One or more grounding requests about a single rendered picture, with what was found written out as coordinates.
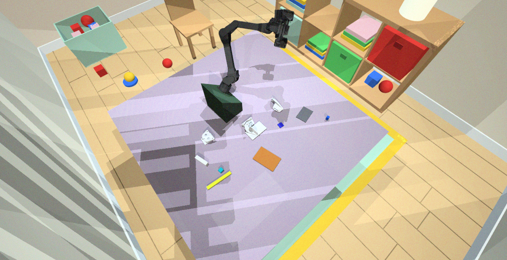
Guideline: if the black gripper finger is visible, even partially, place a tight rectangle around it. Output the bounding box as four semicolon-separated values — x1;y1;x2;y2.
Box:
282;12;294;21
276;37;288;45

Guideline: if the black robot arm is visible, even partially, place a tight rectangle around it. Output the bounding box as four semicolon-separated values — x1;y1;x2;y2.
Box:
217;9;285;94

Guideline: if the yellow flat bar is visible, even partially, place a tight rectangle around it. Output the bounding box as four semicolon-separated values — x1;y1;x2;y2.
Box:
207;171;231;189

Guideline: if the orange flat rectangular plate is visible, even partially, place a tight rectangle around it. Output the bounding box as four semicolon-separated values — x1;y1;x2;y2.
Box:
253;147;281;172

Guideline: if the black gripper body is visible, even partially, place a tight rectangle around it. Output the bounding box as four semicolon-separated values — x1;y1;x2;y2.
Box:
274;9;294;48

